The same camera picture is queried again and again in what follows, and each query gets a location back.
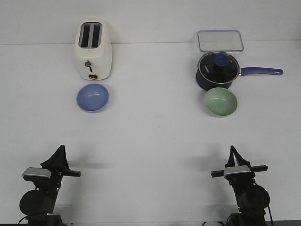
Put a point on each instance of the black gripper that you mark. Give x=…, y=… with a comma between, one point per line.
x=59, y=168
x=235, y=159

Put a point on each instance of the green bowl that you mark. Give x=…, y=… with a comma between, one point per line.
x=220, y=102

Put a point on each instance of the blue bowl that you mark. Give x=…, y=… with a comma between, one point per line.
x=92, y=98

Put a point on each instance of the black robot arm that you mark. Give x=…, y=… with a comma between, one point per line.
x=38, y=204
x=252, y=199

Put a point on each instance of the dark blue saucepan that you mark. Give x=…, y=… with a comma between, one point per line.
x=206, y=85

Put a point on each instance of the glass saucepan lid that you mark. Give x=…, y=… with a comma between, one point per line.
x=218, y=67

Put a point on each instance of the cream two-slot toaster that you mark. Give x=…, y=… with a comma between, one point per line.
x=93, y=50

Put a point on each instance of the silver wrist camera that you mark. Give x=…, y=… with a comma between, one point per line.
x=235, y=170
x=32, y=173

